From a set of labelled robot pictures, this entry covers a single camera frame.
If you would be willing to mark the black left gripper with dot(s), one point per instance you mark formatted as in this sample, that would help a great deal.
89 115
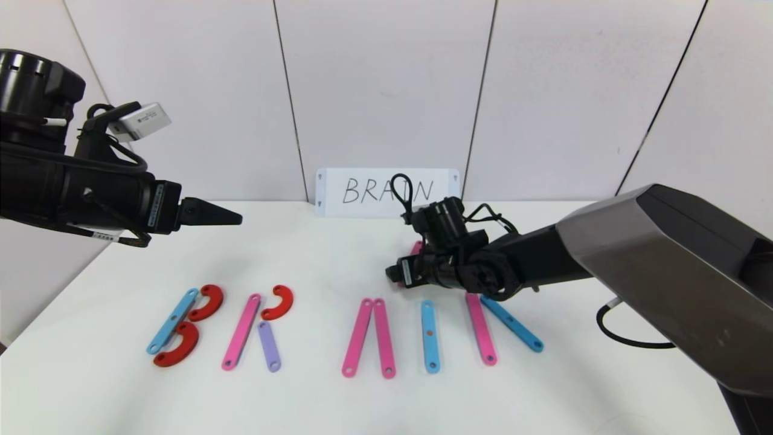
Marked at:
164 207

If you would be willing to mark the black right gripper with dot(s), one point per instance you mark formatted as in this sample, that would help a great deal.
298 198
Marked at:
406 273

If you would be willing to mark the short pink bar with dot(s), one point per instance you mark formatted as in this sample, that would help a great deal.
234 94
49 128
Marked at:
483 335

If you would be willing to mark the small red curved piece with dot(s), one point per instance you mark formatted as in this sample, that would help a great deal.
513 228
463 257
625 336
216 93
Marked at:
282 302

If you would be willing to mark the short blue bar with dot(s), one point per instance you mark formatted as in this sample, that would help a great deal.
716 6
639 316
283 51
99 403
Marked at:
513 325

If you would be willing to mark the short purple bar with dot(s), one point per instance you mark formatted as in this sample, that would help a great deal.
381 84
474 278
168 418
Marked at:
269 347

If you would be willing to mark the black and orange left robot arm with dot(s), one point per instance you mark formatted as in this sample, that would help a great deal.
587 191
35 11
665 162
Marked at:
57 188

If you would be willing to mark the white BRAIN word card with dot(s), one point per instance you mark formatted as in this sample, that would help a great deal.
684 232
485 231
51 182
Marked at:
356 192

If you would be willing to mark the light blue bar orange hole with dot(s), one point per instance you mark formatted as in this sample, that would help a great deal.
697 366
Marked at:
429 320

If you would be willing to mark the large red curved piece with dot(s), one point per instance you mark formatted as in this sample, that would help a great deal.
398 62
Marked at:
190 344
214 297

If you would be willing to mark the long light blue bar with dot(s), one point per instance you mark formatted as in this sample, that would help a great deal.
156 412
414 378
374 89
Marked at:
173 320

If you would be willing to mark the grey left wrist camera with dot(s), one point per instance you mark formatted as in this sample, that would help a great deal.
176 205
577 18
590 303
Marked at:
144 122

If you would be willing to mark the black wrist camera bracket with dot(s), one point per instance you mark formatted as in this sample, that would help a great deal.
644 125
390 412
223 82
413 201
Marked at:
96 139

